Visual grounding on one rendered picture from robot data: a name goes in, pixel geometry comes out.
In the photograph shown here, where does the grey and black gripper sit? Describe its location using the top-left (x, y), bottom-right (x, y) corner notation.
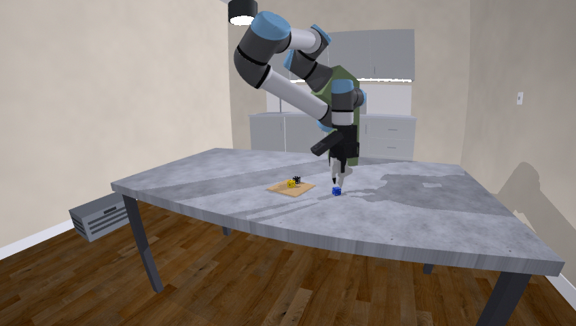
top-left (329, 124), bottom-right (359, 188)

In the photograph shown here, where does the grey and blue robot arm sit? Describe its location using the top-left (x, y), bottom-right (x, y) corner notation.
top-left (234, 11), bottom-right (366, 156)

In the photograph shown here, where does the tan flat mat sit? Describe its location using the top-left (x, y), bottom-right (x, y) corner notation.
top-left (267, 179), bottom-right (316, 198)

